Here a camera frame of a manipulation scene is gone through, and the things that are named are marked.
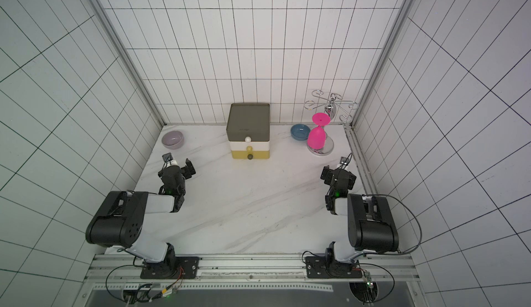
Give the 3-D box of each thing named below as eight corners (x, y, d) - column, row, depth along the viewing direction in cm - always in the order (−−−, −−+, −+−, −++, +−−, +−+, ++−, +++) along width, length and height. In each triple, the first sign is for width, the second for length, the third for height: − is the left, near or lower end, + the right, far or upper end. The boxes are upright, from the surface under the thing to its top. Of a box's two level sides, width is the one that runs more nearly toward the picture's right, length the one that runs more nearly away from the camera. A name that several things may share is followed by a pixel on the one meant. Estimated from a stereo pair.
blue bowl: (291, 140, 113) (291, 136, 110) (290, 127, 119) (290, 124, 117) (310, 140, 113) (311, 136, 110) (308, 127, 119) (309, 124, 117)
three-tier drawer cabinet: (231, 162, 105) (224, 134, 89) (235, 132, 119) (230, 103, 102) (269, 162, 105) (270, 134, 89) (269, 132, 119) (269, 103, 102)
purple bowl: (163, 151, 110) (158, 144, 105) (169, 137, 116) (165, 130, 112) (183, 151, 110) (180, 144, 105) (188, 137, 116) (185, 130, 112)
